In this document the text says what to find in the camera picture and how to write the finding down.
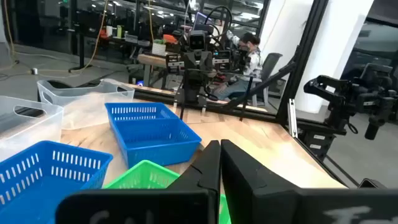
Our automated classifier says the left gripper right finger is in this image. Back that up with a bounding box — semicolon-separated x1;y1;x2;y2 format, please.
221;139;398;224

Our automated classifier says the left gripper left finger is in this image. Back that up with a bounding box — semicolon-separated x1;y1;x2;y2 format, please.
55;139;222;224

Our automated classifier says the green slotted plastic basket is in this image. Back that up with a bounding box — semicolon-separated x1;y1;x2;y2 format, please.
101;159;233;224

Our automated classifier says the blue slotted plastic basket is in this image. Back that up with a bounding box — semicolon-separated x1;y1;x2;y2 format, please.
104;101;203;169
0;139;114;224

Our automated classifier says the clear plastic bin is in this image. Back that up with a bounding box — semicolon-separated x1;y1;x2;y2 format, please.
0;95;65;162
36;78;136;131

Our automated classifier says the white slotted crate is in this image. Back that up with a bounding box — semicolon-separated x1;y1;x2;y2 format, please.
151;42;167;57

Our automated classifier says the background computer monitor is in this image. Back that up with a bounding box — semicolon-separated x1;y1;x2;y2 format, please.
192;11;214;32

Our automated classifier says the wooden background desk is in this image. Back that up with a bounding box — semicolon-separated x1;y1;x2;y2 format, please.
136;53;175;88

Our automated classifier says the person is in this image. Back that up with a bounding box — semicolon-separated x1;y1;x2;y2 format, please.
213;30;266;101

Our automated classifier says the grey office chair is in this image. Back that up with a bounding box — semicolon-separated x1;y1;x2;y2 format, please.
250;52;284;108

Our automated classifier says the black floor stand pole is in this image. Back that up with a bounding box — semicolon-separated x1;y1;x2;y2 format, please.
68;0;93;73

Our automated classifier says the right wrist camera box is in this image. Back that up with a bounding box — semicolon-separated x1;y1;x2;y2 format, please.
188;29;208;52

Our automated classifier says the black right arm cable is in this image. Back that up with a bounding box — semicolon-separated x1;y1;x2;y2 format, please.
203;5;234;41

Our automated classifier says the silver aluminium bracket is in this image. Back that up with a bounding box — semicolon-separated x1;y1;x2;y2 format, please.
287;98;299;139

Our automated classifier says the yellow hanging cable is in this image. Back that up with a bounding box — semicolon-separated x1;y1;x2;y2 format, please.
2;0;110;74

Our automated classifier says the black aluminium station frame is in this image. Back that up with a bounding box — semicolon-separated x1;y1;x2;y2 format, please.
133;0;361;187

